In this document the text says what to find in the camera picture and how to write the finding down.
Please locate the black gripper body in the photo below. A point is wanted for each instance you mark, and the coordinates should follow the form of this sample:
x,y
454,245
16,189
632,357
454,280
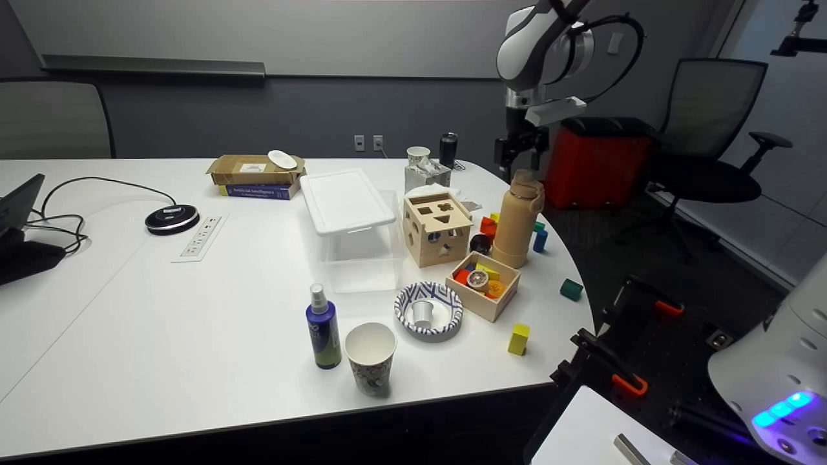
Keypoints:
x,y
522,130

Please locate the tan water bottle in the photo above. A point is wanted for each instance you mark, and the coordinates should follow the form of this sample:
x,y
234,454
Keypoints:
x,y
515,228

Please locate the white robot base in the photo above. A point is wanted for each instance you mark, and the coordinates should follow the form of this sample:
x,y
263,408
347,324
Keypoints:
x,y
785,369

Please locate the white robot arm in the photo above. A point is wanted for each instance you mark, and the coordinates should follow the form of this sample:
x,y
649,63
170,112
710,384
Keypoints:
x,y
534,47

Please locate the purple spray bottle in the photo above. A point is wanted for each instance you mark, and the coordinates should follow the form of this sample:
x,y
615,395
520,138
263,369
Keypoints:
x,y
323,337

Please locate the black can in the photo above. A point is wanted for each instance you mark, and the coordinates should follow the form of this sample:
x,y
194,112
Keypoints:
x,y
447,149

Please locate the red bin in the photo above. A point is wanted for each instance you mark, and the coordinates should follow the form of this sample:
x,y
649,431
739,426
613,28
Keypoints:
x,y
602,167

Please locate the red wooden block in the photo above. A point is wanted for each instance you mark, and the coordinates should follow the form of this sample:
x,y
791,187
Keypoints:
x,y
486,224

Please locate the blue wooden block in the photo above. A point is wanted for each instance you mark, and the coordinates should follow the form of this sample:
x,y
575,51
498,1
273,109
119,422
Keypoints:
x,y
542,238

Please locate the glass jar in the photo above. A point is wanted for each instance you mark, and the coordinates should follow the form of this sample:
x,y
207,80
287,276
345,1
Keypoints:
x,y
423,167

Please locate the dark wooden block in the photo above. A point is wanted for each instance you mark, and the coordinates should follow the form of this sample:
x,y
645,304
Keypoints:
x,y
478,244

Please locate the wooden shape sorter box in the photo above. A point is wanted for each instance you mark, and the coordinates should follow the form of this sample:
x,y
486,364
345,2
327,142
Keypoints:
x,y
434,228

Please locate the small wooden tray with pieces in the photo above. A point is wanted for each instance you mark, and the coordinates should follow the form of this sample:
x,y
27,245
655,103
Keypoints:
x,y
482,286

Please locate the green wooden block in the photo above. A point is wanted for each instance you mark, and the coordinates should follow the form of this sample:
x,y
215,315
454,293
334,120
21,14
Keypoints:
x,y
573,290

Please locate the clear container with white lid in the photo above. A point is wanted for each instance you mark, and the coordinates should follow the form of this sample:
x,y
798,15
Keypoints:
x,y
345,206

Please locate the black mesh office chair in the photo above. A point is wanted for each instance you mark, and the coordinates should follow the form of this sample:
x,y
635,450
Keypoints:
x,y
706,130

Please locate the blue patterned paper plate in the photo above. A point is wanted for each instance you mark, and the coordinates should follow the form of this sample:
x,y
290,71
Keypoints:
x,y
442,317

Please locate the small white cup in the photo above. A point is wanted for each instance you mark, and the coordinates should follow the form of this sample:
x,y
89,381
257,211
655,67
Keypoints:
x,y
423,313

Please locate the black orange clamp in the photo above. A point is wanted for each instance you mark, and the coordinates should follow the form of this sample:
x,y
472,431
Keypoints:
x,y
597,364
636,304

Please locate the yellow wooden block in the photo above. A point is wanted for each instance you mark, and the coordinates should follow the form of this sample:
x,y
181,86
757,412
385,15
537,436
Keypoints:
x,y
518,339

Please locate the white oval object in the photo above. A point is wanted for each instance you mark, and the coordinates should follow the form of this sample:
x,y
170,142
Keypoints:
x,y
283,158

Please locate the whiteboard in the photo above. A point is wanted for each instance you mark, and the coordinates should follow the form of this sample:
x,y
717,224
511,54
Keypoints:
x,y
301,33

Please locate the white paper cup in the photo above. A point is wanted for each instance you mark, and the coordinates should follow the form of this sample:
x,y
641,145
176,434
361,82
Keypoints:
x,y
370,361

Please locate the blue flat box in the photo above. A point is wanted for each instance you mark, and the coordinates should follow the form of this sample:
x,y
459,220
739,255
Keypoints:
x,y
260,189

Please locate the flat cardboard box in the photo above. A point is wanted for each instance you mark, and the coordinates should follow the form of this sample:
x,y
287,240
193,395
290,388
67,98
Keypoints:
x,y
246,167

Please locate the white board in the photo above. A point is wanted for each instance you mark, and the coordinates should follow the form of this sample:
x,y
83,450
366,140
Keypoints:
x,y
584,428

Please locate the metal cylinder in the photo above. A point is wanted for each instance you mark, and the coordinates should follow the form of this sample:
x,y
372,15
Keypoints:
x,y
632,450

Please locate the white power strip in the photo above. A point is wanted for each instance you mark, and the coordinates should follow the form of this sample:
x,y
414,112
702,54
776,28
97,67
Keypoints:
x,y
198,238

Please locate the black round puck device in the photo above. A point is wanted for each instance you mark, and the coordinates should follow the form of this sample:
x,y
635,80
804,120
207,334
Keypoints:
x,y
172,218

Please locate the grey chair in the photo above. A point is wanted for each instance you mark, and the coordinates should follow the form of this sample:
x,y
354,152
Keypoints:
x,y
53,120

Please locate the black laptop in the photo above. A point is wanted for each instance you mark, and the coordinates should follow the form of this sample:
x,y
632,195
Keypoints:
x,y
21,253

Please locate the wall outlet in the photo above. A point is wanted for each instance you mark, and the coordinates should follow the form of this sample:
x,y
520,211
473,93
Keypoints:
x,y
378,142
361,142

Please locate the white light switch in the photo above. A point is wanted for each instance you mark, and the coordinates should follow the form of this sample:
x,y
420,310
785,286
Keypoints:
x,y
615,41

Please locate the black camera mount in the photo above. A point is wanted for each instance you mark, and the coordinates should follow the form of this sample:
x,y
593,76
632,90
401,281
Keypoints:
x,y
801,38

